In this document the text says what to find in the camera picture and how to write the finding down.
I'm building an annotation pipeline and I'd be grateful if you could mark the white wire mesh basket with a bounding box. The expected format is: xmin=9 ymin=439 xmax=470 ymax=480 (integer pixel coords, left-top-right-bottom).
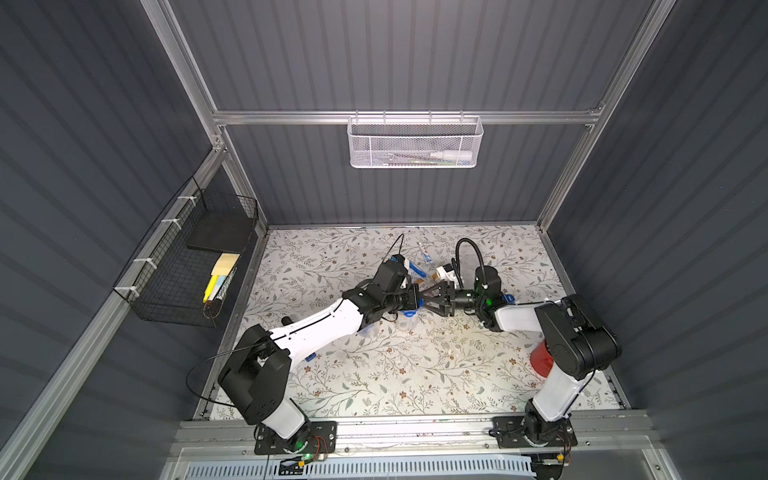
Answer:
xmin=346 ymin=114 xmax=484 ymax=169

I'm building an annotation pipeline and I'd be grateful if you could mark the white ventilated front panel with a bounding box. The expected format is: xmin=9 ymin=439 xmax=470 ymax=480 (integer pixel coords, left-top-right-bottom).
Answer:
xmin=182 ymin=454 xmax=537 ymax=479

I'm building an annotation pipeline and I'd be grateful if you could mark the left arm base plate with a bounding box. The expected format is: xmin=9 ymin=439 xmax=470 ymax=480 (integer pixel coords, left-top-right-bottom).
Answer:
xmin=254 ymin=421 xmax=338 ymax=455

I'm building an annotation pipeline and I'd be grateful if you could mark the yellow sticky notes pad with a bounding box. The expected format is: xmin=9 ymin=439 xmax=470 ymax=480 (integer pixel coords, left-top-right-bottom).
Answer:
xmin=211 ymin=253 xmax=240 ymax=276

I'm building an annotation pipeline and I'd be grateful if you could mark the black wire wall basket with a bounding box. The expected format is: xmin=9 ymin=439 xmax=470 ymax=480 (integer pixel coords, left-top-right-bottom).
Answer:
xmin=113 ymin=179 xmax=259 ymax=328

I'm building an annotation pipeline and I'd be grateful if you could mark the black notebook in basket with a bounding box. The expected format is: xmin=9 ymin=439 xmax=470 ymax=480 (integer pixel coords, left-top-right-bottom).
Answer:
xmin=186 ymin=211 xmax=253 ymax=254

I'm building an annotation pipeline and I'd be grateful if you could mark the blue-lid clear container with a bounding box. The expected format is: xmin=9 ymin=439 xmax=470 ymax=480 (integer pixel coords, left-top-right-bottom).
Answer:
xmin=395 ymin=304 xmax=423 ymax=331
xmin=358 ymin=323 xmax=380 ymax=338

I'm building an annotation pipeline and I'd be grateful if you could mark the yellow marker in basket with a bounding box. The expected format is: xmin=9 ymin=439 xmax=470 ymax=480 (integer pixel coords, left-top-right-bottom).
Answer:
xmin=203 ymin=275 xmax=218 ymax=303

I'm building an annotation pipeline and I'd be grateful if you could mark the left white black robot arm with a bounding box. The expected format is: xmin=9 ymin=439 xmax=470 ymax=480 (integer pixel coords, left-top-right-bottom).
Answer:
xmin=218 ymin=281 xmax=419 ymax=449

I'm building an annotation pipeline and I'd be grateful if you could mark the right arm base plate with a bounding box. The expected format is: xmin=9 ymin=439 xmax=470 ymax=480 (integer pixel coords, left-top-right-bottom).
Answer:
xmin=489 ymin=414 xmax=578 ymax=451

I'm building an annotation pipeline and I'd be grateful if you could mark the white tube in basket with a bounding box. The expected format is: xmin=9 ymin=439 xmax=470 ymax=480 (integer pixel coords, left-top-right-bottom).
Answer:
xmin=429 ymin=150 xmax=474 ymax=164

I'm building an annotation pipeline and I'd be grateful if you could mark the red pencil cup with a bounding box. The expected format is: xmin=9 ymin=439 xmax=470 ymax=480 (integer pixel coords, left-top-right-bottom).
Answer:
xmin=529 ymin=340 xmax=555 ymax=378

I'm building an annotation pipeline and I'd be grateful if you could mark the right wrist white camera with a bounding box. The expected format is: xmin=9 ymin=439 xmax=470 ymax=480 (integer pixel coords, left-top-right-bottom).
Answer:
xmin=433 ymin=263 xmax=458 ymax=286

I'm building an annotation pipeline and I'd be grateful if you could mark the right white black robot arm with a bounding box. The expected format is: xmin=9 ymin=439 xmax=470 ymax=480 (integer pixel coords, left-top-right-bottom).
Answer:
xmin=417 ymin=266 xmax=622 ymax=424

